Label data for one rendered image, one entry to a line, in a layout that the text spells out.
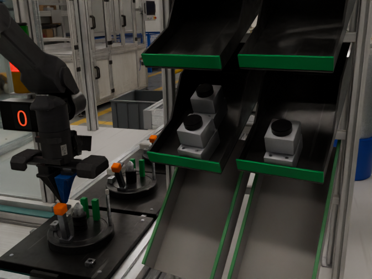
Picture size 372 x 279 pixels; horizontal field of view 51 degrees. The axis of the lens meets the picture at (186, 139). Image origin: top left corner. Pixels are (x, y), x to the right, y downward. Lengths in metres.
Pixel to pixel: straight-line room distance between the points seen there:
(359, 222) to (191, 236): 0.62
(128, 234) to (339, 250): 0.43
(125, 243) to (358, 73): 0.55
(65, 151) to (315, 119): 0.45
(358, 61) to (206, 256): 0.41
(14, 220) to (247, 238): 0.66
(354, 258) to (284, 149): 0.52
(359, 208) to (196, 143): 0.78
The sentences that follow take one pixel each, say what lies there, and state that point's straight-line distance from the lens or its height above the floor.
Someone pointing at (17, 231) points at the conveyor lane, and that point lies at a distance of 1.10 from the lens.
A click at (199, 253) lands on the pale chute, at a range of 0.72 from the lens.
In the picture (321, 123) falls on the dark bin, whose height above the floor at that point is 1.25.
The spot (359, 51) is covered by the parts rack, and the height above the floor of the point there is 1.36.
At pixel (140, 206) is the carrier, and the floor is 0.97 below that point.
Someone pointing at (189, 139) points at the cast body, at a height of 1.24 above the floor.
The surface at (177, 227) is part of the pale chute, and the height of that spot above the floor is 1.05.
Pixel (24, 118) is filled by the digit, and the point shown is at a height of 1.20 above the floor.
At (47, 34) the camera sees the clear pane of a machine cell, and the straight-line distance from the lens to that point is 6.22.
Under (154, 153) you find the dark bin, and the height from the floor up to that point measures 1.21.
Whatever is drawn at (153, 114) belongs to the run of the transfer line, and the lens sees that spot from 2.04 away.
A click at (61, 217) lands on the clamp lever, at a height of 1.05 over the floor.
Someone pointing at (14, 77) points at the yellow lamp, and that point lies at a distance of 0.99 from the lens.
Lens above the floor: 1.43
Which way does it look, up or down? 18 degrees down
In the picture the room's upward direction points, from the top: 1 degrees counter-clockwise
